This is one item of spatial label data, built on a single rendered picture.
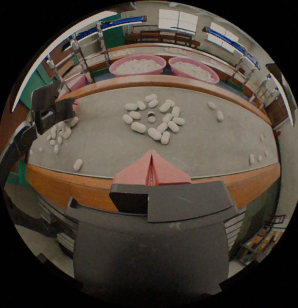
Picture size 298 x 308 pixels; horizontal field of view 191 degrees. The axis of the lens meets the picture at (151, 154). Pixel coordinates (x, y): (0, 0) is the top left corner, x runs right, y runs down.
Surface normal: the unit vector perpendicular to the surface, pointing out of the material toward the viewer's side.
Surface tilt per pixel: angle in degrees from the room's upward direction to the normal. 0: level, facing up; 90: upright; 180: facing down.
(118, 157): 0
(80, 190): 0
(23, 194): 90
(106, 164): 0
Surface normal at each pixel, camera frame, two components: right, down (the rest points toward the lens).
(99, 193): 0.00, -0.23
